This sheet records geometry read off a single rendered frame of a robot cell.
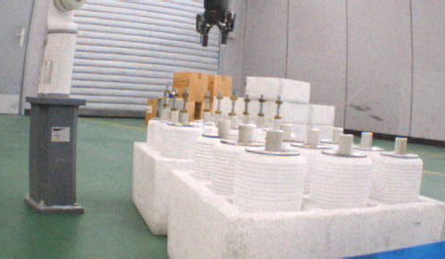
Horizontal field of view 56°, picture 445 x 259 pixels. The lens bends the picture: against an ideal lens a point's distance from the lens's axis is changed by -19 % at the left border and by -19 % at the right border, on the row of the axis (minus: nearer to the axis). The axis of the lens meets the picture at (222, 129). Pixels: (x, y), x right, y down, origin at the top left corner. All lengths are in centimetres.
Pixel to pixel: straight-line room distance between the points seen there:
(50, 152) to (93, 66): 562
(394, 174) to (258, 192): 23
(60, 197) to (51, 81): 30
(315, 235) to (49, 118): 77
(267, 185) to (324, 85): 678
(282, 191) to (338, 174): 9
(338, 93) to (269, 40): 166
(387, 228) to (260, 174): 22
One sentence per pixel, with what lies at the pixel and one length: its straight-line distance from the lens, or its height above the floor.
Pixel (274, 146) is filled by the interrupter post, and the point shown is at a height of 26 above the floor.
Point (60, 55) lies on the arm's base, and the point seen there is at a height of 41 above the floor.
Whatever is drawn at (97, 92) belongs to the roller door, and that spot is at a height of 35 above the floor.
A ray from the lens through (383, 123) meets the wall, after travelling 679.
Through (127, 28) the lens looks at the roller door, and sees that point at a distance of 713.
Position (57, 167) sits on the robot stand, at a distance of 124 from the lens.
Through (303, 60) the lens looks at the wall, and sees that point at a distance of 770.
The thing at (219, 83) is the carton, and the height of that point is 51.
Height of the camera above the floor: 31
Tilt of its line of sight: 3 degrees down
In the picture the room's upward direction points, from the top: 4 degrees clockwise
